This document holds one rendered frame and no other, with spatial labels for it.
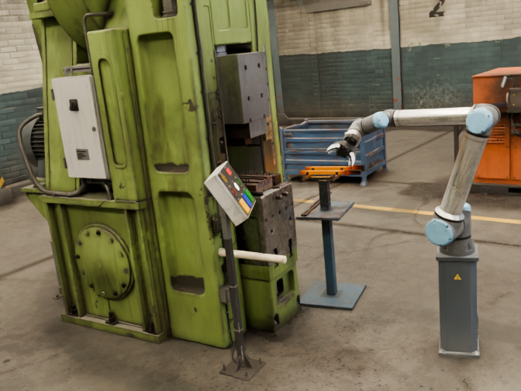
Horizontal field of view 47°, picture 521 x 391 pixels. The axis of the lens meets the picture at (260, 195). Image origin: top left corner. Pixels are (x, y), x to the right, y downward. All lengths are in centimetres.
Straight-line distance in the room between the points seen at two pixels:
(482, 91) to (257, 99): 355
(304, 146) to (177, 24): 449
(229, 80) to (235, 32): 35
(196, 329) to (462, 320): 161
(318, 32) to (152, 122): 889
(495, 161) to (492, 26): 445
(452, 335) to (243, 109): 175
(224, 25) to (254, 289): 165
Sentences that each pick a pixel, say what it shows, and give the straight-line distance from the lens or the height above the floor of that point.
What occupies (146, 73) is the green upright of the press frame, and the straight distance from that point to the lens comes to 367.
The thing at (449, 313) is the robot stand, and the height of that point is 27.
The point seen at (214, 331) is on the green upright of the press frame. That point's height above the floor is 11.
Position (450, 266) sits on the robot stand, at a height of 54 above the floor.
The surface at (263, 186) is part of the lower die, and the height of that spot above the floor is 95.
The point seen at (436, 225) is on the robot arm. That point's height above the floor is 83.
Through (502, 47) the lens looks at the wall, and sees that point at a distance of 1088.
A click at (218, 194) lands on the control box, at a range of 306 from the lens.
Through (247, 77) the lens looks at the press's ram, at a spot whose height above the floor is 163.
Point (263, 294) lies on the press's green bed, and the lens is 387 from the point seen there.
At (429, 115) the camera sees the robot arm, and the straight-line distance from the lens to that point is 329.
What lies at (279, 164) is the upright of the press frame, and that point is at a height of 98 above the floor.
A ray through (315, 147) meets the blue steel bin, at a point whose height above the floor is 47.
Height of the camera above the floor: 183
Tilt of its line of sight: 14 degrees down
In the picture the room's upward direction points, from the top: 6 degrees counter-clockwise
